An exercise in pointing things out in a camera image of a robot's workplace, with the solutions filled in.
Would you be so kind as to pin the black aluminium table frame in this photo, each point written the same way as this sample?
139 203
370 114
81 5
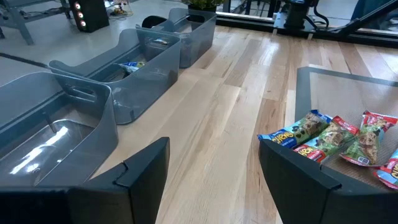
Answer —
248 21

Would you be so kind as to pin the brown silicone baking mat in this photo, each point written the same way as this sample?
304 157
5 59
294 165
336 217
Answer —
342 96

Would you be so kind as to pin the grey translucent plastic bin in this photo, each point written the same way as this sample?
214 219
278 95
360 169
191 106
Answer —
196 43
46 140
140 93

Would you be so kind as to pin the black computer tower red lights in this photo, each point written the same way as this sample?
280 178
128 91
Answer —
93 18

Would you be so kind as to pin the light grey metal table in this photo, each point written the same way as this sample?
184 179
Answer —
21 26

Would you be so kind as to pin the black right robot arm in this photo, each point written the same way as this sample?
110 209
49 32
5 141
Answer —
295 15

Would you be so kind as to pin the blue chewy granola bar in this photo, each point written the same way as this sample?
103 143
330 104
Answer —
298 130
132 66

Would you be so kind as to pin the green potted plant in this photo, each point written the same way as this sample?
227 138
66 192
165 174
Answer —
202 3

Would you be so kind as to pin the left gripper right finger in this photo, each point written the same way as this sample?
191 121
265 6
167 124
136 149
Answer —
311 202

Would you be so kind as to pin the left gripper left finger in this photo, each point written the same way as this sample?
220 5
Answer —
93 205

